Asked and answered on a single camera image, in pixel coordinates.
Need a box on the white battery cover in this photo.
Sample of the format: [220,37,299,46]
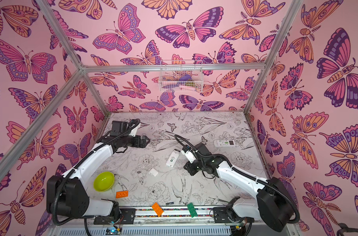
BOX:
[149,168,159,177]

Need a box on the white remote control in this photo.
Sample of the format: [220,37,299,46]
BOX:
[166,149,181,168]
[213,140,236,148]

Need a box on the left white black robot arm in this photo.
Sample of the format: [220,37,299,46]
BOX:
[46,119,150,226]

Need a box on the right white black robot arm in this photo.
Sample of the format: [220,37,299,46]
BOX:
[174,135,300,232]

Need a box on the green lego brick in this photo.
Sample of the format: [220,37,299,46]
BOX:
[187,203,198,218]

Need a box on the lime green bowl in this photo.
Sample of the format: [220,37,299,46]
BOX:
[93,172,115,192]

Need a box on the orange lego brick left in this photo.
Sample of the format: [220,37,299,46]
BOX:
[116,190,129,199]

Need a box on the purple object in basket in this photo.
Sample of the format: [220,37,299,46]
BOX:
[178,74,192,83]

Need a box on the small green circuit board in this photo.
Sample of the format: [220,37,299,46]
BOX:
[106,227,122,236]

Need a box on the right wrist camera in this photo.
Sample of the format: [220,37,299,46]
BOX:
[181,149,196,163]

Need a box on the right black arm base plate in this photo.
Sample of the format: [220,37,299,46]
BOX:
[213,206,255,223]

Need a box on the orange lego brick on rail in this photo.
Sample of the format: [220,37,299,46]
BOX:
[151,203,164,217]

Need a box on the white slotted cable duct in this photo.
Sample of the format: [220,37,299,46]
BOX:
[57,225,233,236]

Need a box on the white wire basket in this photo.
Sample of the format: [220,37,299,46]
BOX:
[157,60,204,93]

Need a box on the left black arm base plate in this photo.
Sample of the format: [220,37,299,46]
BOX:
[93,208,136,225]

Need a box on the aluminium front rail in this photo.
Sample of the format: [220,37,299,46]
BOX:
[53,205,295,226]

